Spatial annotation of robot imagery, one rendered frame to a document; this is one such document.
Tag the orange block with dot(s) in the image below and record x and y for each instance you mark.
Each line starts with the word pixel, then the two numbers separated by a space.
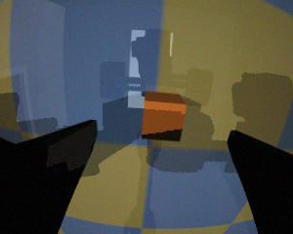
pixel 163 116

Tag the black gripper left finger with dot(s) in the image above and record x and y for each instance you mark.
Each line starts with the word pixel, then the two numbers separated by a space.
pixel 40 175

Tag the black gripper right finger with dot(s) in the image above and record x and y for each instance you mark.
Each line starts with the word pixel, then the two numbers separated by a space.
pixel 266 173

